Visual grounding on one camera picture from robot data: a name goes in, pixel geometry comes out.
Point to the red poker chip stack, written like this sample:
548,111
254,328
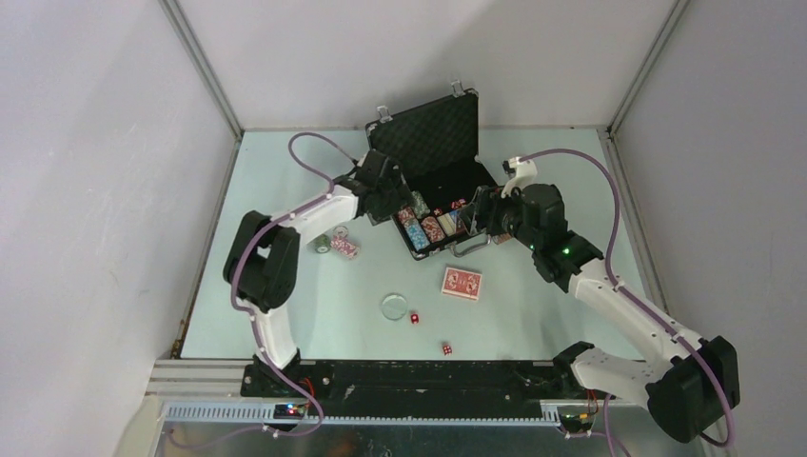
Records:
432,229

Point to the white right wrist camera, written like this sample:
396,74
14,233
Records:
520,173

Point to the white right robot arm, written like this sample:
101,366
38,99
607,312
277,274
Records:
686,382

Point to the green poker chip stack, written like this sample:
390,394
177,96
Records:
419,206

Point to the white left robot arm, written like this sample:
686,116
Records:
262,265

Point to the blue card deck in case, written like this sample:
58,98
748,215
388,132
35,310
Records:
451,223

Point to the small green chip stack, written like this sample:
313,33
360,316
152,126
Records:
322,244

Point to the clear round dealer button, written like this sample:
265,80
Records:
394,307

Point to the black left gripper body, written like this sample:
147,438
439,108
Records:
390,199

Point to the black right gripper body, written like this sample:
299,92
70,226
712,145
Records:
505,213

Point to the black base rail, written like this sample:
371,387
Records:
443,390

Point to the black aluminium poker case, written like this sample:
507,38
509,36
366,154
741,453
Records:
437,145

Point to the red dice in case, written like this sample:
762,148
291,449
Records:
457,204

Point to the orange black chip stack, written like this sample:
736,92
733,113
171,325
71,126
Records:
501,238

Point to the blue poker chip stack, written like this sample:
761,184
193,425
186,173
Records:
416,234

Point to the red playing card deck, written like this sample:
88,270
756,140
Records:
461,283

